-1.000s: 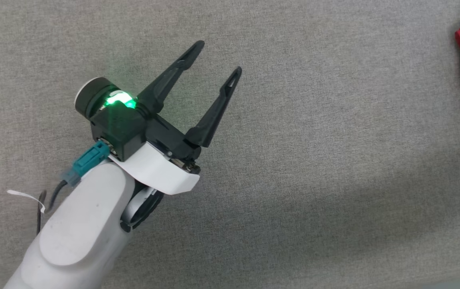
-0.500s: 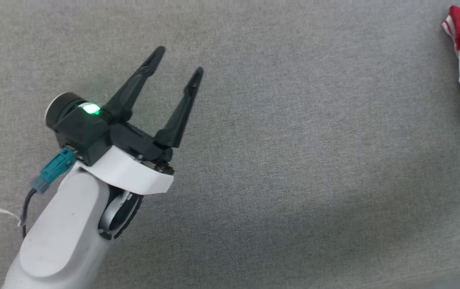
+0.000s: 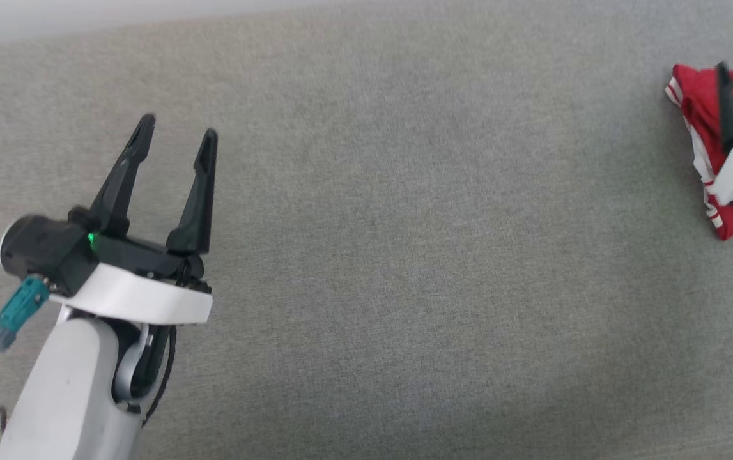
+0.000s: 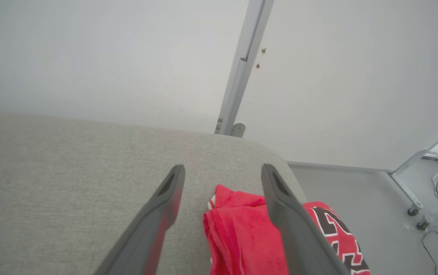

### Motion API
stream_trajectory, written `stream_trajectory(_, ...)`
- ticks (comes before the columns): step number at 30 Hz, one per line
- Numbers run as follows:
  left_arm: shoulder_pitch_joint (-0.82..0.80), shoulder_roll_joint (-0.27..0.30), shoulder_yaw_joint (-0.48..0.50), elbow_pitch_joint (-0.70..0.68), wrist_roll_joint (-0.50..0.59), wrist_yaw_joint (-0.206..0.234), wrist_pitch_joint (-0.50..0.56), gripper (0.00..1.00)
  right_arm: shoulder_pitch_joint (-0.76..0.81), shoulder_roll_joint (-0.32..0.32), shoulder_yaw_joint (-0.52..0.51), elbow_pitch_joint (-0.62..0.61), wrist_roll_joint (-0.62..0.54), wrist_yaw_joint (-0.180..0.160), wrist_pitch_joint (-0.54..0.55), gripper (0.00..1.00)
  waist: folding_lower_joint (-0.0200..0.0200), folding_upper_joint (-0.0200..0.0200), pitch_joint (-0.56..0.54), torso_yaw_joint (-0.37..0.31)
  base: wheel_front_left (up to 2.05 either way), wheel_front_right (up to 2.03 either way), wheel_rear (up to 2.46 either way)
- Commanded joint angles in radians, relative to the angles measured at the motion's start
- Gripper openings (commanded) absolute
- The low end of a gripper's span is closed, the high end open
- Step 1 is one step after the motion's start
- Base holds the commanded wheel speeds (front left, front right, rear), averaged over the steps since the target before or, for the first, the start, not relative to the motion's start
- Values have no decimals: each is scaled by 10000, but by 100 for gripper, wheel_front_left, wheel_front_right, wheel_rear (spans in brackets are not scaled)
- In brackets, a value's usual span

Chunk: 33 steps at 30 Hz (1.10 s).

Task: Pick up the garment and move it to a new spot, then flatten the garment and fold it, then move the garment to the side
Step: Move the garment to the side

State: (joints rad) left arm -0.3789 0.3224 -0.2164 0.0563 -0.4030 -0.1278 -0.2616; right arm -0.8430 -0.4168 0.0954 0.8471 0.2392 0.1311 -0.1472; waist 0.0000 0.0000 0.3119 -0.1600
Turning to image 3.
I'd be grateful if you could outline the grey fabric sofa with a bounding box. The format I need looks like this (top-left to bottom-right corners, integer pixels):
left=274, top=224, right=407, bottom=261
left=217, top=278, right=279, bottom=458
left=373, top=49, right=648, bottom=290
left=0, top=0, right=733, bottom=460

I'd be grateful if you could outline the teal left camera connector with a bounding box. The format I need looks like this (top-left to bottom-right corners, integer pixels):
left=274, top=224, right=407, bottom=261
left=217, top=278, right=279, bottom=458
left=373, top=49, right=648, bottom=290
left=0, top=275, right=51, bottom=350

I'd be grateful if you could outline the red white basketball garment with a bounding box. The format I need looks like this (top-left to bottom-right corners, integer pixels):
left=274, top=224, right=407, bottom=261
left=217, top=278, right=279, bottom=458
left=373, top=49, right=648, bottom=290
left=663, top=62, right=733, bottom=242

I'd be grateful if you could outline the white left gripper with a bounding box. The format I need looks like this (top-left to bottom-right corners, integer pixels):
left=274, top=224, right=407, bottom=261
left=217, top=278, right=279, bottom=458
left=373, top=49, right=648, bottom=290
left=50, top=113, right=219, bottom=326

